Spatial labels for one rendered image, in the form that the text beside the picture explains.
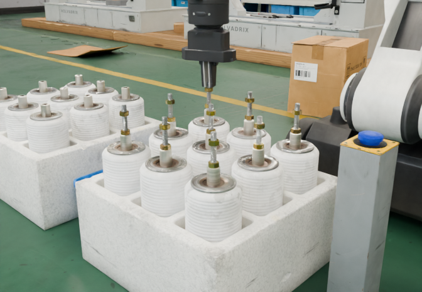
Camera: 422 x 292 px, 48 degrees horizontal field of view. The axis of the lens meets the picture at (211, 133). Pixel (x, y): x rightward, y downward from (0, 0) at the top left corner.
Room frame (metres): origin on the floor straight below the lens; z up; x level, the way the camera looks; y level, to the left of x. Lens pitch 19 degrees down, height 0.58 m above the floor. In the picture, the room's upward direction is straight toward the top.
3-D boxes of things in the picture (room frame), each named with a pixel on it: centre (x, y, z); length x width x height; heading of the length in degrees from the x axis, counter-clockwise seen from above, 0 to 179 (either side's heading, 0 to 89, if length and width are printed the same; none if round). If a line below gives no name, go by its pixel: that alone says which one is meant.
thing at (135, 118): (1.26, 0.23, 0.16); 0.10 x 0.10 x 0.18
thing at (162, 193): (0.79, 0.08, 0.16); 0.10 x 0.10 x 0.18
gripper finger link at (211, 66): (1.04, -0.01, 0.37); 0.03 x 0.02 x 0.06; 158
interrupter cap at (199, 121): (1.05, 0.00, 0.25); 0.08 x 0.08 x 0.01
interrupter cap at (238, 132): (0.96, -0.08, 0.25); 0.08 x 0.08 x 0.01
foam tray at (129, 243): (0.88, 0.00, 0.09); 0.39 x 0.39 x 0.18; 46
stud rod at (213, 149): (0.71, 0.00, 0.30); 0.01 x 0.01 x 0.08
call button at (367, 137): (0.73, -0.26, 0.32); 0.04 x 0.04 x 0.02
